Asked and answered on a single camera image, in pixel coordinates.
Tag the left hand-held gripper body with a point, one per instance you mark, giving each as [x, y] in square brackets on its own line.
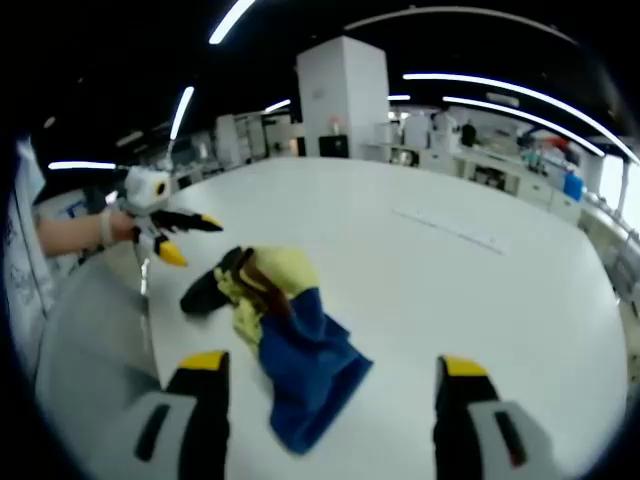
[142, 190]

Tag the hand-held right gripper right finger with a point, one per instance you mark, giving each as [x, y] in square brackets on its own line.
[465, 435]

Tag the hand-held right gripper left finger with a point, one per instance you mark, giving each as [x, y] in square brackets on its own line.
[200, 430]

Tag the yellow blue black garment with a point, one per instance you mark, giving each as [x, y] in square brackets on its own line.
[310, 370]

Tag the person's left hand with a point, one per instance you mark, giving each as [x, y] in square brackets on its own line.
[125, 227]

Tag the white ceiling light strip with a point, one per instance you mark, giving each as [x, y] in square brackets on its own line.
[525, 116]
[230, 20]
[182, 112]
[277, 105]
[500, 85]
[80, 165]

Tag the white storage cabinets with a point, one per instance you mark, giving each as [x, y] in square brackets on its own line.
[240, 137]

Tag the white printed t-shirt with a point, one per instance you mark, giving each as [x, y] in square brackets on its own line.
[27, 280]

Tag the black box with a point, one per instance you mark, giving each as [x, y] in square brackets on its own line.
[333, 146]

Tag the white square pillar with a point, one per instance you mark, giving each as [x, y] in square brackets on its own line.
[342, 90]

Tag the long white lab workbench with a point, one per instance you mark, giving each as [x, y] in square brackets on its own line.
[500, 170]

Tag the blue container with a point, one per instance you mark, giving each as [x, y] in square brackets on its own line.
[573, 186]

